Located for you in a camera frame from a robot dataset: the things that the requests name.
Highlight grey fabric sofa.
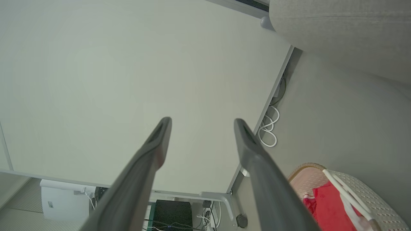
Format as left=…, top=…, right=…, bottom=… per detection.
left=269, top=0, right=411, bottom=86

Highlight white perforated laundry basket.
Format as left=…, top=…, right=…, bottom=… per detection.
left=288, top=163, right=410, bottom=231

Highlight large white partition panel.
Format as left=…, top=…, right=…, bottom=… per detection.
left=0, top=0, right=295, bottom=195

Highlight red and white cloth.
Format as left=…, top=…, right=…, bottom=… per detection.
left=303, top=181, right=365, bottom=231

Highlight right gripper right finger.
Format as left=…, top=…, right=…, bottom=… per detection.
left=233, top=118, right=321, bottom=231

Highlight coiled white cable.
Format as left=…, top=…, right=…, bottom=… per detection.
left=258, top=105, right=280, bottom=148

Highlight black caster wheel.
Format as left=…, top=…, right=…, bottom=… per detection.
left=236, top=214, right=249, bottom=229

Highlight dark thin floor cable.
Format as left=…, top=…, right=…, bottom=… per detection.
left=270, top=69, right=287, bottom=106

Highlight black computer case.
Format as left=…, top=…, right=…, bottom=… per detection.
left=150, top=200, right=194, bottom=231

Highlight tangled white desk cables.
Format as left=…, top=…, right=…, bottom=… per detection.
left=195, top=201, right=223, bottom=230

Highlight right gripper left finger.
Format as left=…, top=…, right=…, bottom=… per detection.
left=80, top=117, right=172, bottom=231

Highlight grey partition leg with caster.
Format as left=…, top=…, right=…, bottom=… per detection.
left=199, top=191, right=239, bottom=229

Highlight white box appliance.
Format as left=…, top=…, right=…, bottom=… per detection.
left=40, top=179, right=97, bottom=222

